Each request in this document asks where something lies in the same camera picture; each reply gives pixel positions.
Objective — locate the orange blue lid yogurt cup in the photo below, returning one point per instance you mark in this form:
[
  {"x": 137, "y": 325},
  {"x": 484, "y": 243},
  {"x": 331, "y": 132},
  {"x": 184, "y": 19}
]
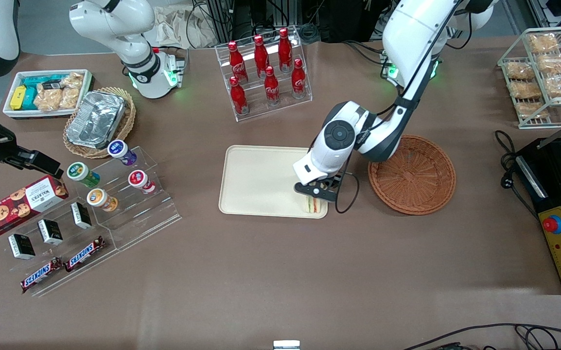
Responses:
[{"x": 98, "y": 198}]

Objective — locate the red lid yogurt cup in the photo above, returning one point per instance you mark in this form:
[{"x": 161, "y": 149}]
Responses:
[{"x": 138, "y": 180}]

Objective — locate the clear bag of crackers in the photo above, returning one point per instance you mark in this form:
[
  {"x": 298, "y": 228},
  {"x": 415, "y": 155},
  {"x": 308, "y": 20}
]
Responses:
[
  {"x": 71, "y": 90},
  {"x": 48, "y": 99}
]

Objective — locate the red Walkers cookie box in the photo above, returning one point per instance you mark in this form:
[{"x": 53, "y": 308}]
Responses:
[{"x": 18, "y": 206}]

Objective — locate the small black box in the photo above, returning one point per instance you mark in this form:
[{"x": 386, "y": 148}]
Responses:
[
  {"x": 81, "y": 215},
  {"x": 50, "y": 232},
  {"x": 21, "y": 246}
]

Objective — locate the aluminium foil container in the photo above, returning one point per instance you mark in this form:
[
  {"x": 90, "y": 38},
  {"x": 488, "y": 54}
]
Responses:
[{"x": 96, "y": 119}]

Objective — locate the purple lid yogurt cup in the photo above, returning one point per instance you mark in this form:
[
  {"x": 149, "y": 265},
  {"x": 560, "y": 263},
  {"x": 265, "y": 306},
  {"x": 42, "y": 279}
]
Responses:
[{"x": 119, "y": 149}]

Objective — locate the small white device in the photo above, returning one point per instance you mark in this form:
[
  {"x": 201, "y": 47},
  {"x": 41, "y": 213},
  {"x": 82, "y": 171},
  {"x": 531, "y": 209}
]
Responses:
[{"x": 286, "y": 345}]

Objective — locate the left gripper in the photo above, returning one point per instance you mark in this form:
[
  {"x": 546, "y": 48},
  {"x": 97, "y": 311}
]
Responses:
[{"x": 333, "y": 183}]

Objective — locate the teal snack box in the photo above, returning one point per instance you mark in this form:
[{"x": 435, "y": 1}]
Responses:
[
  {"x": 31, "y": 98},
  {"x": 42, "y": 79}
]

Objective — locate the red cola bottle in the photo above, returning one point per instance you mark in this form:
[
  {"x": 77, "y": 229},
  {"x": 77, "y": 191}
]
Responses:
[
  {"x": 239, "y": 97},
  {"x": 271, "y": 87},
  {"x": 261, "y": 56},
  {"x": 236, "y": 63},
  {"x": 285, "y": 48},
  {"x": 299, "y": 80}
]

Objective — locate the black machine with yellow panel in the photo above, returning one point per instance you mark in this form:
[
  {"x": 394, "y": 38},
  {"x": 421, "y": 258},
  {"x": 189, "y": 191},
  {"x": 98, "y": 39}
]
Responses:
[{"x": 560, "y": 214}]

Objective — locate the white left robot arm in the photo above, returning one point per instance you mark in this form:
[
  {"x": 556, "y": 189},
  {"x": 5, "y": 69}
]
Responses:
[{"x": 416, "y": 29}]

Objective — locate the clear acrylic bottle rack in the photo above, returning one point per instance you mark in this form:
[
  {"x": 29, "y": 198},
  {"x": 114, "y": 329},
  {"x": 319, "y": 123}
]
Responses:
[{"x": 261, "y": 109}]

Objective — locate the clear acrylic stepped stand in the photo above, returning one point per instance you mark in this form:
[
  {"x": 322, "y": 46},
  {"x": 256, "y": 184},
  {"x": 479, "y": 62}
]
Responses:
[
  {"x": 91, "y": 279},
  {"x": 149, "y": 214}
]

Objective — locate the oval light wicker basket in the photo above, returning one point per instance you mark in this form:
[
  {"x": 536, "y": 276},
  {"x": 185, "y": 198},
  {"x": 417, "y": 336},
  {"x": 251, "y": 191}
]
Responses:
[{"x": 127, "y": 121}]

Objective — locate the yellow snack box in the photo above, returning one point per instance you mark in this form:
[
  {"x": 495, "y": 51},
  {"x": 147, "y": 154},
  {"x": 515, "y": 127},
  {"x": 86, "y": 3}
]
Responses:
[{"x": 18, "y": 97}]

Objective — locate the white rectangular snack bin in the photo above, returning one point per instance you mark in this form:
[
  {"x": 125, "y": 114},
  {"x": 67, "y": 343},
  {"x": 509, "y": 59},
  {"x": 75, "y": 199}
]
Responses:
[{"x": 10, "y": 112}]

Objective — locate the beige crumpled cloth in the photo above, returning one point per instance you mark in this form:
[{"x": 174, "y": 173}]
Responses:
[{"x": 178, "y": 26}]

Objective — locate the round brown wicker basket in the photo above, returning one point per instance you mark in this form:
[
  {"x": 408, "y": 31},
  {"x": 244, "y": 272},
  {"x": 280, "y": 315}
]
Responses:
[{"x": 421, "y": 189}]

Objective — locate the cream plastic tray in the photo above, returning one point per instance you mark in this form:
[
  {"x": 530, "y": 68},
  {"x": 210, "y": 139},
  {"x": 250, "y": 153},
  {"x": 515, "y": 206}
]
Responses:
[{"x": 256, "y": 180}]

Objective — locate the green lid yogurt cup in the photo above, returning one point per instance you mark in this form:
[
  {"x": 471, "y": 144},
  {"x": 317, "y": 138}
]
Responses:
[{"x": 80, "y": 172}]

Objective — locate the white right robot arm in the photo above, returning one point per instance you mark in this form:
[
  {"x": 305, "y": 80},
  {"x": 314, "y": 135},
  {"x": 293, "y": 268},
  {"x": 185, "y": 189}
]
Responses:
[{"x": 115, "y": 22}]

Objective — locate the sandwich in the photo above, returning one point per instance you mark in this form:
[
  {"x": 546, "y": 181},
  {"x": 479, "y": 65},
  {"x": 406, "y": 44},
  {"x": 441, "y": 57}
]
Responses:
[{"x": 312, "y": 206}]

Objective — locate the Snickers bar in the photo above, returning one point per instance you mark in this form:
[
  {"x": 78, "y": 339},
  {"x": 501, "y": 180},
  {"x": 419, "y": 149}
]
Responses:
[
  {"x": 41, "y": 275},
  {"x": 84, "y": 254}
]

